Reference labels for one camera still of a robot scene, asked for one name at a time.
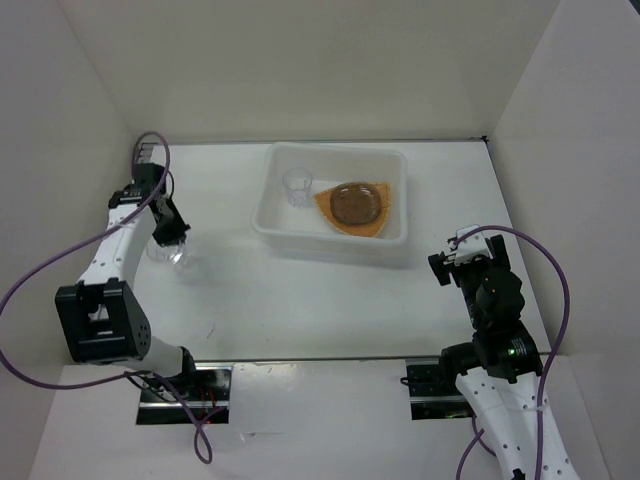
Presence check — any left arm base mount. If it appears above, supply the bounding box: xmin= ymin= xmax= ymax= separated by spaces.
xmin=129 ymin=362 xmax=233 ymax=426

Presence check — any woven bamboo fan tray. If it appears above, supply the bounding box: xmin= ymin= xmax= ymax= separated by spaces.
xmin=313 ymin=182 xmax=392 ymax=238

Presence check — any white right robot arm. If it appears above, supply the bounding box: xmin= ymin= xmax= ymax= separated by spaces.
xmin=429 ymin=225 xmax=579 ymax=479

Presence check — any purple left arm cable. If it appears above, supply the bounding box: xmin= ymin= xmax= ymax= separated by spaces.
xmin=0 ymin=131 xmax=226 ymax=464

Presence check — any clear glass cup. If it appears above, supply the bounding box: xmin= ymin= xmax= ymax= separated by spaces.
xmin=282 ymin=168 xmax=313 ymax=208
xmin=146 ymin=239 xmax=201 ymax=282

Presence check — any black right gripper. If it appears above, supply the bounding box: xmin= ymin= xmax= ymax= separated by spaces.
xmin=427 ymin=232 xmax=508 ymax=327

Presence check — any translucent plastic bin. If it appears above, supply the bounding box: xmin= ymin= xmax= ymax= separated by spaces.
xmin=251 ymin=143 xmax=409 ymax=267

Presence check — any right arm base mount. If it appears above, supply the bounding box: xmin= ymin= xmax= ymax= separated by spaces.
xmin=400 ymin=357 xmax=472 ymax=421

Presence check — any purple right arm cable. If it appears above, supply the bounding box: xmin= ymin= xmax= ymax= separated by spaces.
xmin=457 ymin=223 xmax=570 ymax=480

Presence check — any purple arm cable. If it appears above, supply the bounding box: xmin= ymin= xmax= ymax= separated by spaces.
xmin=0 ymin=131 xmax=226 ymax=464
xmin=457 ymin=223 xmax=570 ymax=480

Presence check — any clear glass cup front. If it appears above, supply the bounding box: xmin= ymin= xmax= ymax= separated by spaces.
xmin=146 ymin=239 xmax=201 ymax=282

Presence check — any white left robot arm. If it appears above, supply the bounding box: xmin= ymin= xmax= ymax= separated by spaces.
xmin=54 ymin=163 xmax=199 ymax=400

